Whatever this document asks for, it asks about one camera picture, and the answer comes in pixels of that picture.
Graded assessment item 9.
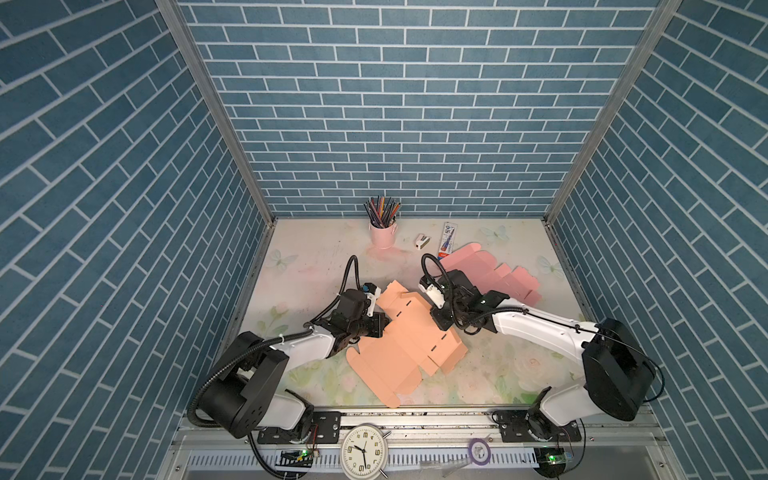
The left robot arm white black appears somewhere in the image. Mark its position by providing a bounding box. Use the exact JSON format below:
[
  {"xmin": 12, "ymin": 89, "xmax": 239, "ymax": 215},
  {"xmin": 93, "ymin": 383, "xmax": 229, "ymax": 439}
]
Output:
[{"xmin": 187, "ymin": 283, "xmax": 389, "ymax": 442}]

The right circuit board green led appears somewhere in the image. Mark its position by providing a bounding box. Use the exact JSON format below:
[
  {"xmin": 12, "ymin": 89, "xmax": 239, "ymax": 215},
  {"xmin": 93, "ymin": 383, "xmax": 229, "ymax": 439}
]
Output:
[{"xmin": 534, "ymin": 447, "xmax": 569, "ymax": 479}]

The pink flat paper box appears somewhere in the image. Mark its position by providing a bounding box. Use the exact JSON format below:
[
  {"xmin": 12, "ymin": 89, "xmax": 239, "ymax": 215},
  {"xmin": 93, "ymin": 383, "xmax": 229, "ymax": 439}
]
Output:
[{"xmin": 441, "ymin": 243, "xmax": 542, "ymax": 306}]

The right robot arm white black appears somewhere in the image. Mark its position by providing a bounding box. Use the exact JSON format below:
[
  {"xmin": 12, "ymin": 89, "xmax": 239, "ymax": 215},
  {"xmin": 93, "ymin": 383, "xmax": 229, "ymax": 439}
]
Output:
[{"xmin": 419, "ymin": 270, "xmax": 661, "ymax": 440}]

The aluminium front rail frame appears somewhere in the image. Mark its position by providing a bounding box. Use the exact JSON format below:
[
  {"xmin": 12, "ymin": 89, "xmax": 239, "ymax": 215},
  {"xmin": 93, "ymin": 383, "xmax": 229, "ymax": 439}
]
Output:
[{"xmin": 155, "ymin": 404, "xmax": 685, "ymax": 480}]

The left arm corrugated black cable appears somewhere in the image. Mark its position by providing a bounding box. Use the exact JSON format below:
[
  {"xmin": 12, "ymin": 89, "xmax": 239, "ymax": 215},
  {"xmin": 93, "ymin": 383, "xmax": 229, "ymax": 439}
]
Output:
[{"xmin": 187, "ymin": 254, "xmax": 364, "ymax": 428}]

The purple tape roll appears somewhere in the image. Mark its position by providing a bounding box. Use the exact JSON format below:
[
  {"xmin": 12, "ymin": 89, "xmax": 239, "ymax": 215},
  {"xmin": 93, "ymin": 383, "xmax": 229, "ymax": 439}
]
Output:
[{"xmin": 467, "ymin": 438, "xmax": 491, "ymax": 466}]

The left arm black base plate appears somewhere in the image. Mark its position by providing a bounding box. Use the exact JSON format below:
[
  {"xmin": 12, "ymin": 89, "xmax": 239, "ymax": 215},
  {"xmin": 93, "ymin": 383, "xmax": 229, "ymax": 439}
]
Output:
[{"xmin": 257, "ymin": 411, "xmax": 342, "ymax": 445}]

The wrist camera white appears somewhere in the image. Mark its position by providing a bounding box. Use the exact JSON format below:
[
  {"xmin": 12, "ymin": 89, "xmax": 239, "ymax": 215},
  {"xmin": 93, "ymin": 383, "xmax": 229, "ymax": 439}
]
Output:
[
  {"xmin": 362, "ymin": 282, "xmax": 382, "ymax": 317},
  {"xmin": 419, "ymin": 276, "xmax": 445, "ymax": 309}
]

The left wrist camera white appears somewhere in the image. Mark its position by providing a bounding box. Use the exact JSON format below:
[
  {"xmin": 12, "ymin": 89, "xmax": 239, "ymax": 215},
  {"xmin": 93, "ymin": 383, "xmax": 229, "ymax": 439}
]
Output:
[{"xmin": 362, "ymin": 282, "xmax": 382, "ymax": 317}]

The orange paper box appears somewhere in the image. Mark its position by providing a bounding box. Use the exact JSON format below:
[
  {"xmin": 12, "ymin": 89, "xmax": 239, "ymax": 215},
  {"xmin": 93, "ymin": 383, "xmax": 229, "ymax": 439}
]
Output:
[{"xmin": 346, "ymin": 281, "xmax": 468, "ymax": 408}]

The white alarm clock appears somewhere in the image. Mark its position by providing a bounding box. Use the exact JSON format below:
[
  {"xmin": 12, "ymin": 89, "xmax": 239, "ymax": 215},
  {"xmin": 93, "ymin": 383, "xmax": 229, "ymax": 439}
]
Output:
[{"xmin": 339, "ymin": 423, "xmax": 389, "ymax": 480}]

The toothpaste tube packet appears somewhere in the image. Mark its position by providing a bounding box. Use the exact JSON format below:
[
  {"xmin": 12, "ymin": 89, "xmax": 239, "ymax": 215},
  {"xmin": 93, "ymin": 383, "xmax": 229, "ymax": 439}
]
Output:
[{"xmin": 437, "ymin": 222, "xmax": 457, "ymax": 259}]

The pink pencil cup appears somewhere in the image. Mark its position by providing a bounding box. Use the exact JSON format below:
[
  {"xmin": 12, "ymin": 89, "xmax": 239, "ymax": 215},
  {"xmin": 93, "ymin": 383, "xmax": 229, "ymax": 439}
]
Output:
[{"xmin": 369, "ymin": 223, "xmax": 398, "ymax": 250}]

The circuit board green led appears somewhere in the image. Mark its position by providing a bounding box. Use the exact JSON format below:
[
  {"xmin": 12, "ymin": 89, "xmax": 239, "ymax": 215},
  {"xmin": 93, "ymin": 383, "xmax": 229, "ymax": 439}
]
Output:
[
  {"xmin": 276, "ymin": 449, "xmax": 315, "ymax": 469},
  {"xmin": 534, "ymin": 447, "xmax": 569, "ymax": 479}
]

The coloured pencils bunch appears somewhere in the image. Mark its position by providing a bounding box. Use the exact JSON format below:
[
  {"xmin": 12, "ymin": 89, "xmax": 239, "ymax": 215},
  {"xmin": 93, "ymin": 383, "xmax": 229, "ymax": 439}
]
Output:
[{"xmin": 363, "ymin": 196, "xmax": 401, "ymax": 229}]

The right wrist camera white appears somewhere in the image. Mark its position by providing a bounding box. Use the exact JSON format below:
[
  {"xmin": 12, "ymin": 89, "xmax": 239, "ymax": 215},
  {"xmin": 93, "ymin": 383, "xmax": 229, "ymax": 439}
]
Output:
[{"xmin": 419, "ymin": 276, "xmax": 445, "ymax": 309}]

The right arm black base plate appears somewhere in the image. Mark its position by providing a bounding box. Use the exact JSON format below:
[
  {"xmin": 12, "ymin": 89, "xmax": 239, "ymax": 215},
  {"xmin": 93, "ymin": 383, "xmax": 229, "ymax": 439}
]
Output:
[{"xmin": 491, "ymin": 409, "xmax": 582, "ymax": 443}]

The left circuit board green led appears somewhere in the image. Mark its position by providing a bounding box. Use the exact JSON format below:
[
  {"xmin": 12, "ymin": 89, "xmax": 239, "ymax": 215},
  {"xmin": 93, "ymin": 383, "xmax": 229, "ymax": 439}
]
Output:
[{"xmin": 276, "ymin": 449, "xmax": 315, "ymax": 469}]

